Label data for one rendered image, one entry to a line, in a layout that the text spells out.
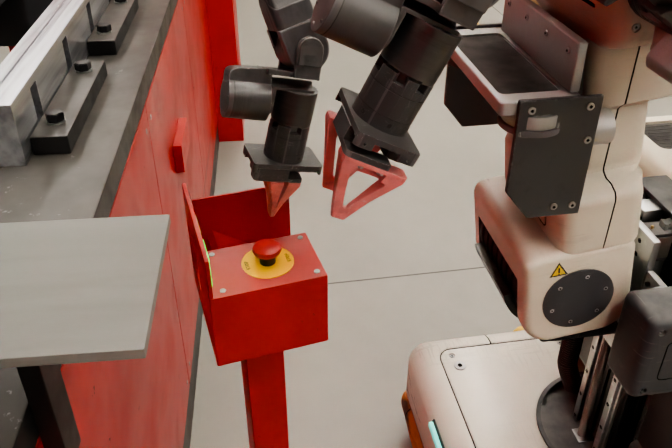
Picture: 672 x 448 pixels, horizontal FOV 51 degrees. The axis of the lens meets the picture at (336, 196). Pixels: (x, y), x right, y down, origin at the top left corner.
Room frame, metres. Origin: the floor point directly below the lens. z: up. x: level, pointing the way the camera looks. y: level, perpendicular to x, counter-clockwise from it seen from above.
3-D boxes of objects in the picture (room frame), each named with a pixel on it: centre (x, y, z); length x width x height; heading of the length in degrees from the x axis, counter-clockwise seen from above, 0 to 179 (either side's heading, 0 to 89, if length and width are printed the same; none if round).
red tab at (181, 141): (1.47, 0.37, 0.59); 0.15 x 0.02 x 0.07; 6
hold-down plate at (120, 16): (1.44, 0.47, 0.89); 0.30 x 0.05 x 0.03; 6
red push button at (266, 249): (0.76, 0.09, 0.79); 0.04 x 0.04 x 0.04
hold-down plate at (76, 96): (1.04, 0.43, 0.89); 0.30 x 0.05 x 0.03; 6
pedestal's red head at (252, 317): (0.80, 0.12, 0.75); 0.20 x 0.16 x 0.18; 19
